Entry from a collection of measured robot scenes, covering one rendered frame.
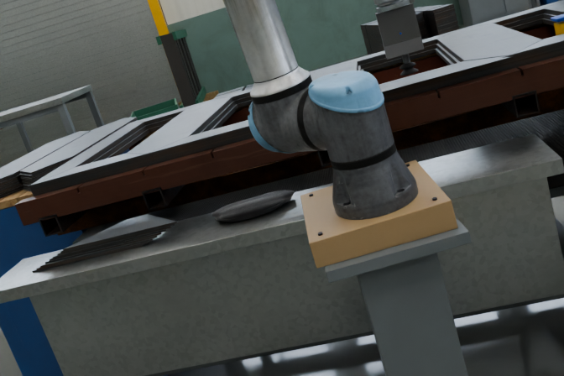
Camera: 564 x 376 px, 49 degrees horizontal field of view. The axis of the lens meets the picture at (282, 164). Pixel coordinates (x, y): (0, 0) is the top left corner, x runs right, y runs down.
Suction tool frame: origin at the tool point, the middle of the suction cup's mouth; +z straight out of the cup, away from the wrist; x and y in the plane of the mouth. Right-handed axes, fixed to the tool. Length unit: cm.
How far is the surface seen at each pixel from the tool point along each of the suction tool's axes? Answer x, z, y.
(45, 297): 9, 30, 103
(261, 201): 15.5, 16.5, 38.8
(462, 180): 25.2, 19.4, -3.9
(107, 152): -28, 3, 90
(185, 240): 21, 19, 57
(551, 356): -10, 87, -19
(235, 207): 16, 17, 45
